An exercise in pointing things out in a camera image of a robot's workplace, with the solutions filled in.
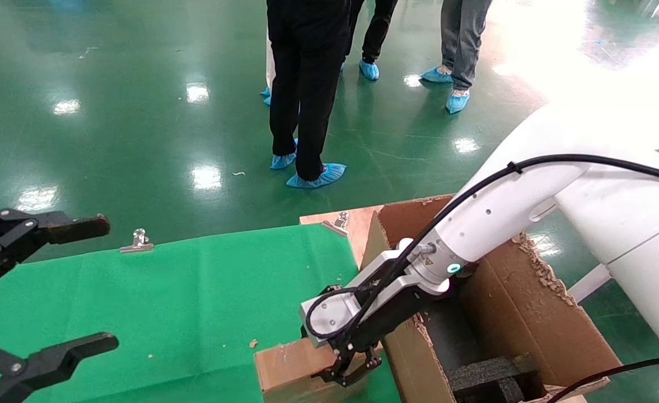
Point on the small cardboard box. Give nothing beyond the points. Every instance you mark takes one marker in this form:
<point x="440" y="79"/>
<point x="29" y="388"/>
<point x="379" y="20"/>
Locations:
<point x="284" y="369"/>

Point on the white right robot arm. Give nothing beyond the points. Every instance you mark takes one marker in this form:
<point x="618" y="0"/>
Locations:
<point x="531" y="184"/>

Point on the person in grey trousers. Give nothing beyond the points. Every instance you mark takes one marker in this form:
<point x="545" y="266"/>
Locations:
<point x="463" y="33"/>

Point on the silver metal clip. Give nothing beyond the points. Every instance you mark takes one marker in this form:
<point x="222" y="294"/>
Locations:
<point x="340" y="219"/>
<point x="138" y="242"/>

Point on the plywood board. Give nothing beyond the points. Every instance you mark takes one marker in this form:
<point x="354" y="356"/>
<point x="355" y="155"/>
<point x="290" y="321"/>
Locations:
<point x="357" y="229"/>

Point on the person in white coat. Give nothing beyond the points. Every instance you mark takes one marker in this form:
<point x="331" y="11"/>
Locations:
<point x="269" y="67"/>

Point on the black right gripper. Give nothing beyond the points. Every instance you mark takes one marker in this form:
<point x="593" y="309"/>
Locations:
<point x="385" y="322"/>

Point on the black foam block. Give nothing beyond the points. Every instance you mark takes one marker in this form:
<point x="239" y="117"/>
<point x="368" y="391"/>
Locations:
<point x="480" y="375"/>

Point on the blue shoe cover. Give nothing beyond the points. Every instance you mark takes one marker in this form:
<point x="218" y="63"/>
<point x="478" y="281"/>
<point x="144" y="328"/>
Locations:
<point x="457" y="102"/>
<point x="369" y="70"/>
<point x="266" y="98"/>
<point x="281" y="161"/>
<point x="318" y="178"/>
<point x="437" y="75"/>

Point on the large green table cloth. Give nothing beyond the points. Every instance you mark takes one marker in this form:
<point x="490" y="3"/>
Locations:
<point x="195" y="291"/>

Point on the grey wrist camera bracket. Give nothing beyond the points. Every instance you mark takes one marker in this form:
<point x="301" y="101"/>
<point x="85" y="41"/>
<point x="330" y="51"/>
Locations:
<point x="329" y="316"/>

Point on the white metal strut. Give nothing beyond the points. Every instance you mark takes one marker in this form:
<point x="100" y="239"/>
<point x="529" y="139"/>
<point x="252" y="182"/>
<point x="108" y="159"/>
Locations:
<point x="587" y="285"/>

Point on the large open cardboard carton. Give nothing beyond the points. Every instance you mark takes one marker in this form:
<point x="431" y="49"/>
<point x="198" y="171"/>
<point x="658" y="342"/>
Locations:
<point x="531" y="324"/>

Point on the person in black trousers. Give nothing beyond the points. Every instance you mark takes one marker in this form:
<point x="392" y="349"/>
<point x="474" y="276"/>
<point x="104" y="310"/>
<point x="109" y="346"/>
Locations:
<point x="379" y="28"/>
<point x="307" y="56"/>

